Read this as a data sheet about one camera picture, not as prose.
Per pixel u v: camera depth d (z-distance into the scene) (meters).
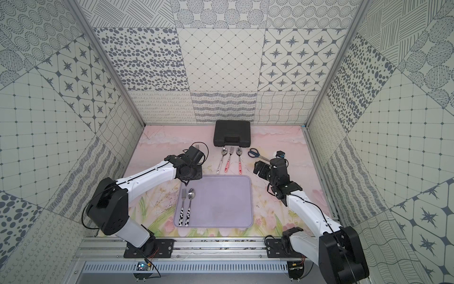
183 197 0.89
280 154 0.76
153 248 0.69
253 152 1.07
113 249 0.75
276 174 0.65
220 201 0.91
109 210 0.44
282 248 0.73
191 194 0.88
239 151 1.06
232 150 1.08
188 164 0.68
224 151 1.07
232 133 1.10
